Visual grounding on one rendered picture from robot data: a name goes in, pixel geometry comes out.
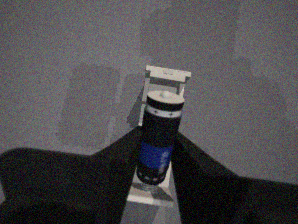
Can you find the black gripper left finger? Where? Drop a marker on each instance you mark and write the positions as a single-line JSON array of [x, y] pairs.
[[103, 178]]

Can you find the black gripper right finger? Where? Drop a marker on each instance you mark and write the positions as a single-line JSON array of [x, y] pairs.
[[210, 193]]

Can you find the black cylindrical battery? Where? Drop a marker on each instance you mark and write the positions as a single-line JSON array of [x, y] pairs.
[[161, 120]]

